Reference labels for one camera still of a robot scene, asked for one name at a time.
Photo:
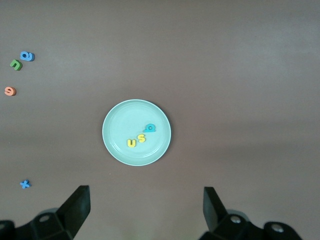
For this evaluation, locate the orange letter e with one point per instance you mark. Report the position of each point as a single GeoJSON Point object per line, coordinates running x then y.
{"type": "Point", "coordinates": [10, 91]}

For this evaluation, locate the blue letter x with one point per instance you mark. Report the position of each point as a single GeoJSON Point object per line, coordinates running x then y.
{"type": "Point", "coordinates": [25, 184]}

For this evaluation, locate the teal letter a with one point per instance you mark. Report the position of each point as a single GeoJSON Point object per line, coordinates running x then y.
{"type": "Point", "coordinates": [150, 128]}

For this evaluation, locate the green plate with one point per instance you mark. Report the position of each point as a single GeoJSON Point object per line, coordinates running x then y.
{"type": "Point", "coordinates": [125, 117]}

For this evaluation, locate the yellow letter u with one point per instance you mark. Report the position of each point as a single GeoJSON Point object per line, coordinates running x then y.
{"type": "Point", "coordinates": [131, 143]}

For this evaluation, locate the brown table cover sheet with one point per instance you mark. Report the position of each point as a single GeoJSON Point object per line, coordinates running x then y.
{"type": "Point", "coordinates": [225, 62]}

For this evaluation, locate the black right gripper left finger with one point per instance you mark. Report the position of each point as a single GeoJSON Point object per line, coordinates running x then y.
{"type": "Point", "coordinates": [75, 210]}

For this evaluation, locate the green letter u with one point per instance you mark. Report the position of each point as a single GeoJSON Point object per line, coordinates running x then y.
{"type": "Point", "coordinates": [16, 65]}

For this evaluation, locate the blue letter a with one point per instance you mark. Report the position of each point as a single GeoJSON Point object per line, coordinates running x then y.
{"type": "Point", "coordinates": [27, 56]}

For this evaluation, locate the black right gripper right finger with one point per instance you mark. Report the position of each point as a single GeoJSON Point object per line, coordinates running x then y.
{"type": "Point", "coordinates": [212, 210]}

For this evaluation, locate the yellow letter s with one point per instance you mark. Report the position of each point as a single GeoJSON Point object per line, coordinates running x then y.
{"type": "Point", "coordinates": [141, 138]}

